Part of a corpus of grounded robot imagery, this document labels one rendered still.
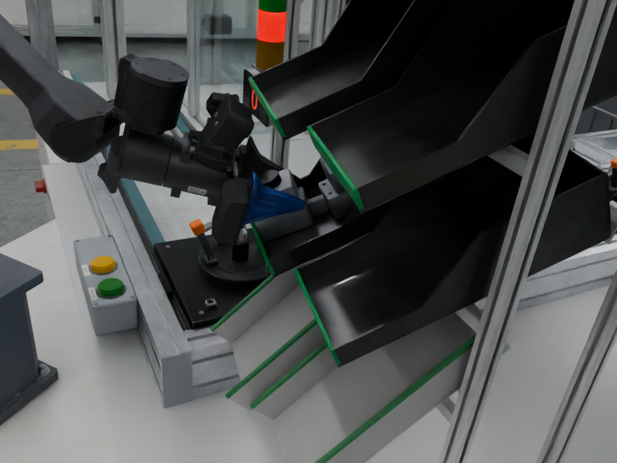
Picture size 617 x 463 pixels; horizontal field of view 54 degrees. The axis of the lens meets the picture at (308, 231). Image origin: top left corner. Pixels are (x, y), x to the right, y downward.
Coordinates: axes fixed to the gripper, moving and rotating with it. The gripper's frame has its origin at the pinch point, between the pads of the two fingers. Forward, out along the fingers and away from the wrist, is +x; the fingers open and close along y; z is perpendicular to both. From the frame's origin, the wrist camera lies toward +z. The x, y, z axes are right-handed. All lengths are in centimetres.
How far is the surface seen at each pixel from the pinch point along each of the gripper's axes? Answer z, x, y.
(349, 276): -1.9, 8.1, -11.7
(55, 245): -51, -28, 47
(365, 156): 12.9, 3.3, -14.1
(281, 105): 9.8, -2.3, -0.1
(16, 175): -167, -77, 247
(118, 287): -34.1, -14.0, 17.3
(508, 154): 18.2, 12.8, -18.6
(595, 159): -13, 107, 85
